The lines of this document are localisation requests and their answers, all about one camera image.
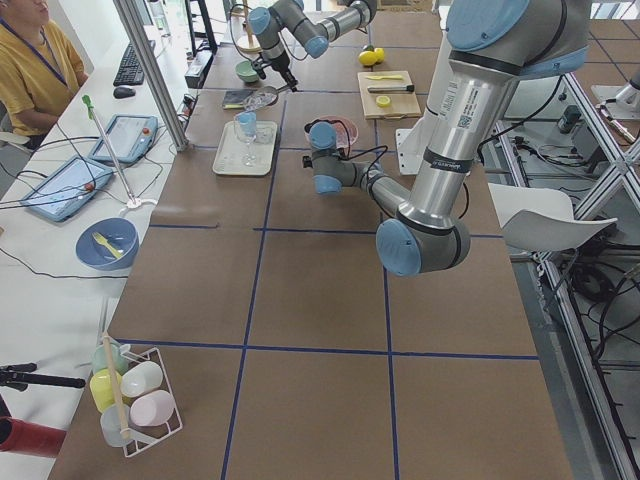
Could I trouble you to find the metal ice scoop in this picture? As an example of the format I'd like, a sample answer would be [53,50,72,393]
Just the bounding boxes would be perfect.
[242,85,296,112]

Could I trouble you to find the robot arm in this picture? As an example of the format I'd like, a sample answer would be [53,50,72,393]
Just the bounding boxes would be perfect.
[303,1,591,276]
[247,0,377,91]

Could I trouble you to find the pink bowl of ice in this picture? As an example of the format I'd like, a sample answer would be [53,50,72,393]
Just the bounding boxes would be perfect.
[303,115,359,149]

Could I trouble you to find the blue plastic cup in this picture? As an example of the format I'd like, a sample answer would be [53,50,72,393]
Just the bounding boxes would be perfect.
[234,111,257,143]

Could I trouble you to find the green bowl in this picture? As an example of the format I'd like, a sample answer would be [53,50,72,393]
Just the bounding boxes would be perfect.
[235,60,260,84]

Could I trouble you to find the wooden stand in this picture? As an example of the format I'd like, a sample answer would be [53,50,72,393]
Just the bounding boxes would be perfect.
[236,0,261,54]

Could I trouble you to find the clear wine glass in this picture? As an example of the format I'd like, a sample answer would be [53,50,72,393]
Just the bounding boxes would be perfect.
[236,135,257,167]

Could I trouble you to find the cream bear tray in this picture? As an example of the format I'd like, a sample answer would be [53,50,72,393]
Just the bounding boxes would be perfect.
[212,120,278,177]

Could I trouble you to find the yellow lemon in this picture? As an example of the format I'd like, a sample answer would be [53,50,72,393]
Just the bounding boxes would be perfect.
[358,50,378,67]
[374,47,385,63]

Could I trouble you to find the lemon half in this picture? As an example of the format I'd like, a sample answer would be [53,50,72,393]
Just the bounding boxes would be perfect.
[375,95,391,108]

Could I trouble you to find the wooden cutting board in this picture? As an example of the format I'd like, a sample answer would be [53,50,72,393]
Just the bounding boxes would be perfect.
[357,70,422,120]

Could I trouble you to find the yellow plastic knife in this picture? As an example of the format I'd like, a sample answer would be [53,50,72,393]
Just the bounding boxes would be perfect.
[365,74,404,81]

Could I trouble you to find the black keyboard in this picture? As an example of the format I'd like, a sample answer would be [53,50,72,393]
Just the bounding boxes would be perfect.
[113,43,145,87]

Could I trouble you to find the black computer mouse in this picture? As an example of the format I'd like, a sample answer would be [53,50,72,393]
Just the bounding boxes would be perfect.
[113,86,136,99]

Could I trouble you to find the teach pendant tablet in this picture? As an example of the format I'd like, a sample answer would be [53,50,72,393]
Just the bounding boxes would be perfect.
[105,114,159,165]
[20,155,114,222]

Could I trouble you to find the blue bowl with fork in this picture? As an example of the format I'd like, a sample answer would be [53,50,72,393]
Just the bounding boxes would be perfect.
[75,217,139,271]

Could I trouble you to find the person in yellow shirt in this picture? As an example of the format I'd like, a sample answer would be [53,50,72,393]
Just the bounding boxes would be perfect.
[1,1,88,143]

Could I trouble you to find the black tripod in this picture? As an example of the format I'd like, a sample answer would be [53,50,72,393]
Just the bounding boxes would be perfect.
[1,363,86,392]

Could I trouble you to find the red cylinder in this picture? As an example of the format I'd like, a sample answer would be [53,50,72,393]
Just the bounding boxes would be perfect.
[1,417,66,458]

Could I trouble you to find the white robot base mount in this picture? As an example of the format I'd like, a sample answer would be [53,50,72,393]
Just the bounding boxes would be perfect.
[395,0,451,177]

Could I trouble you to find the aluminium frame post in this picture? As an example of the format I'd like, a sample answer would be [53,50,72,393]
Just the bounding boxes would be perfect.
[113,0,189,152]

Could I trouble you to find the white wire cup rack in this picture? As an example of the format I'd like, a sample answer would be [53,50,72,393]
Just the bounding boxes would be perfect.
[89,332,184,459]

